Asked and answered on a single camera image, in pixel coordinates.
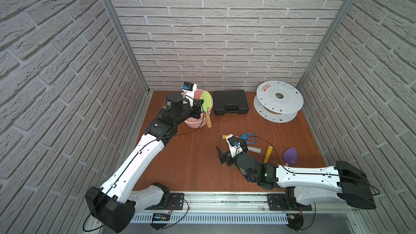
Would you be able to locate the pink plastic bucket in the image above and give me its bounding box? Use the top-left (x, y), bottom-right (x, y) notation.
top-left (182, 88), bottom-right (214, 129)

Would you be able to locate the yellow plastic scoop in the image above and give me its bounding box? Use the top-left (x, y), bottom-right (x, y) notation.
top-left (264, 145), bottom-right (274, 163)

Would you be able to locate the light blue trowel white handle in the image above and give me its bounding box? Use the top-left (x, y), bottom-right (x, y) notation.
top-left (248, 146), bottom-right (262, 153)

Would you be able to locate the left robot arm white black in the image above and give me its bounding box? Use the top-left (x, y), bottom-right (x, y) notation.
top-left (85, 93), bottom-right (205, 233)

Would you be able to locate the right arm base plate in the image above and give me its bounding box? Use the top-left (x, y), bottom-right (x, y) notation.
top-left (266, 193), bottom-right (312, 212)

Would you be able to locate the right controller board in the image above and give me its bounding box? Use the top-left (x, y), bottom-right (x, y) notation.
top-left (287, 214), bottom-right (304, 231)

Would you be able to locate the blue rake yellow handle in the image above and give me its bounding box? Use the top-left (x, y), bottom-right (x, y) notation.
top-left (239, 133), bottom-right (257, 145)

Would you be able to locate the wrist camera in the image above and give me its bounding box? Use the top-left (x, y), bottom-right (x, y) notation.
top-left (226, 134), bottom-right (242, 158)
top-left (182, 82), bottom-right (197, 107)

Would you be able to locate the controller board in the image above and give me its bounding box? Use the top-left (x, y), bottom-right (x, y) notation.
top-left (152, 213), bottom-right (171, 222)
top-left (287, 214), bottom-right (304, 231)

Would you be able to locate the black plastic tool case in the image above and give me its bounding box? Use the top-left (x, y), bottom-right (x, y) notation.
top-left (213, 90), bottom-right (249, 115)

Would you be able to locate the left controller board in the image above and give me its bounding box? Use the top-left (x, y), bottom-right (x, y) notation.
top-left (152, 213), bottom-right (171, 222)

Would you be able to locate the white empty filament spool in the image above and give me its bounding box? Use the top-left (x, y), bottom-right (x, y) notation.
top-left (253, 81), bottom-right (304, 124)

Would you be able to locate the aluminium front rail frame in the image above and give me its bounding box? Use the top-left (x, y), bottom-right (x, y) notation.
top-left (123, 191), bottom-right (370, 234)

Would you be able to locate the green trowel wooden handle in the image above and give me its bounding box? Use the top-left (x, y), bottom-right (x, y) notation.
top-left (200, 91), bottom-right (212, 128)

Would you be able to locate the purple trowel pink handle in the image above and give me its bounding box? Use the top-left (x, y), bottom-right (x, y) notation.
top-left (283, 147), bottom-right (298, 166)

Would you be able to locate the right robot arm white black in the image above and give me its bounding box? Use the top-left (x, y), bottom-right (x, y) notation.
top-left (217, 134), bottom-right (377, 210)

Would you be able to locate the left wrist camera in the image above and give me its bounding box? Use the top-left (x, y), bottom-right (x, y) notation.
top-left (182, 82), bottom-right (197, 107)

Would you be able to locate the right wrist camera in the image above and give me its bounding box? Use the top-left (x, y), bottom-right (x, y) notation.
top-left (226, 134), bottom-right (242, 158)

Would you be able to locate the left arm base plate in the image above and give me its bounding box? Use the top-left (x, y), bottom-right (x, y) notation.
top-left (146, 192), bottom-right (184, 211)

